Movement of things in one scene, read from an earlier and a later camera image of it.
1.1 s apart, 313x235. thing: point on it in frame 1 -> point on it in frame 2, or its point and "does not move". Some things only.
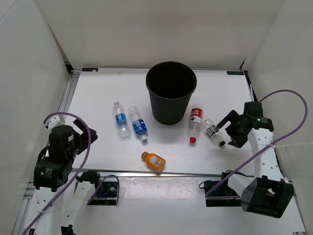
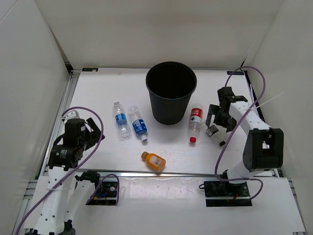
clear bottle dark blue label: (139, 124) does not move
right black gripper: (237, 140) -> (232, 123)
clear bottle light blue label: (121, 120) does not move
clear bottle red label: (195, 122) does not move
